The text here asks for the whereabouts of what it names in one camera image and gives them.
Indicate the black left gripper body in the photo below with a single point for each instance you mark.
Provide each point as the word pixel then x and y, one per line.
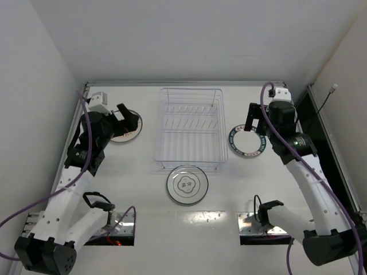
pixel 118 121

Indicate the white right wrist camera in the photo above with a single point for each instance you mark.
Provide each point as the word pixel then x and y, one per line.
pixel 280 94

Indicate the clear wire dish rack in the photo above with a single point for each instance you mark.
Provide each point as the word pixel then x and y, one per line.
pixel 191 128

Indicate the black rimmed clover plate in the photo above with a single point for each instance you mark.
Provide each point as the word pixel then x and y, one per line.
pixel 187 185

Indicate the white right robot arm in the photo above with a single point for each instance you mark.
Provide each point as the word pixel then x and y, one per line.
pixel 332 234

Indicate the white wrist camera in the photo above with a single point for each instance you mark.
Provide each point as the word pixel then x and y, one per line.
pixel 98 103
pixel 280 94

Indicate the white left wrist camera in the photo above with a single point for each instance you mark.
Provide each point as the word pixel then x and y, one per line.
pixel 98 103

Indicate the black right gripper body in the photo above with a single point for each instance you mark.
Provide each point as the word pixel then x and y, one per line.
pixel 258 115

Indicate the green rimmed white plate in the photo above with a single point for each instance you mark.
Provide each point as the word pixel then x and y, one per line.
pixel 246 144

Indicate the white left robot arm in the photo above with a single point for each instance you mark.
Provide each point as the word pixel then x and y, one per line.
pixel 52 245

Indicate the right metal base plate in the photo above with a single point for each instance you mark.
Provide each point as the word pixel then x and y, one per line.
pixel 249 227

